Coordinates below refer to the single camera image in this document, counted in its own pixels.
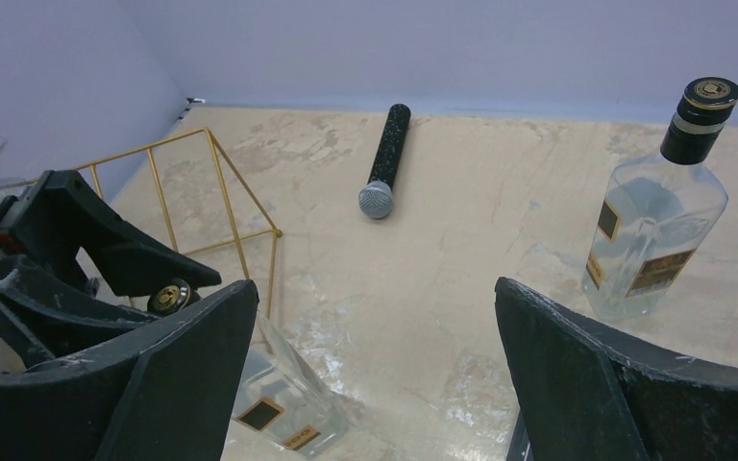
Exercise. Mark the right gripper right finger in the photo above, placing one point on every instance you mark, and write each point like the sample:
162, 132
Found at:
587, 391

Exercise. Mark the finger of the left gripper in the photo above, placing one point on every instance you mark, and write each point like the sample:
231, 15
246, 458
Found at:
65, 319
62, 215

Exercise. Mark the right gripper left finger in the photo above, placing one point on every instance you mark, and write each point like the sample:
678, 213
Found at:
164, 391

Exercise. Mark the clear bottle round emblem label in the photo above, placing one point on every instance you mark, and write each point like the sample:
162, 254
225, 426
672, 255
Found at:
280, 394

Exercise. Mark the clear square bottle gold label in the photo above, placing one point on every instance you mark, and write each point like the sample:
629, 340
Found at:
657, 209

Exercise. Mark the black handheld microphone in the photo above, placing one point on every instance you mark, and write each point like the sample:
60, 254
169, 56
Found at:
375, 199

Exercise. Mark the gold wire wine rack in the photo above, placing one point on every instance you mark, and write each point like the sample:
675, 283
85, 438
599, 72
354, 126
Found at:
178, 218

